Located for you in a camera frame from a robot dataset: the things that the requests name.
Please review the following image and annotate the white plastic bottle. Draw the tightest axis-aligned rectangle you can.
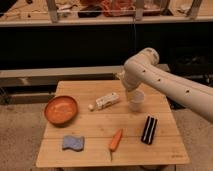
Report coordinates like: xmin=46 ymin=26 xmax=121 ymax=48
xmin=88 ymin=92 xmax=120 ymax=111

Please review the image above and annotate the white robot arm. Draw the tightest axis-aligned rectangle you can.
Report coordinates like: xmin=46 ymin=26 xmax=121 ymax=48
xmin=120 ymin=48 xmax=213 ymax=124

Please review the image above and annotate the translucent plastic cup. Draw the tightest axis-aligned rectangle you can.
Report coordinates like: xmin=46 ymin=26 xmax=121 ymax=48
xmin=129 ymin=90 xmax=144 ymax=112

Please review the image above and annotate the black striped eraser block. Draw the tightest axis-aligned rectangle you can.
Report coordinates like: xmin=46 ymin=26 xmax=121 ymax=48
xmin=141 ymin=116 xmax=157 ymax=145

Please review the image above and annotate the orange carrot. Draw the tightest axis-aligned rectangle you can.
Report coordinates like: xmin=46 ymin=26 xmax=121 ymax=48
xmin=108 ymin=129 xmax=123 ymax=160

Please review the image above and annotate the wooden table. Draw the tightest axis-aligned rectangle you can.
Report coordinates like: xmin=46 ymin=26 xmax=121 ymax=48
xmin=36 ymin=80 xmax=189 ymax=168

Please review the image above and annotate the orange bowl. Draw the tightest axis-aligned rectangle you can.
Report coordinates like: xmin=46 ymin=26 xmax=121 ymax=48
xmin=44 ymin=96 xmax=78 ymax=125

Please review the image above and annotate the blue sponge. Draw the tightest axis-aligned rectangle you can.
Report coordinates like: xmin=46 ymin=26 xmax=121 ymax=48
xmin=62 ymin=135 xmax=85 ymax=152

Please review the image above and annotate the hanging black cable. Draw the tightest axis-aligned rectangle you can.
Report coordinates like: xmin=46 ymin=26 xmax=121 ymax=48
xmin=132 ymin=16 xmax=139 ymax=58

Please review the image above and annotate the grey metal rail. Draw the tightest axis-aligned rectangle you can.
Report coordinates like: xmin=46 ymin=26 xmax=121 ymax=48
xmin=0 ymin=63 xmax=171 ymax=88

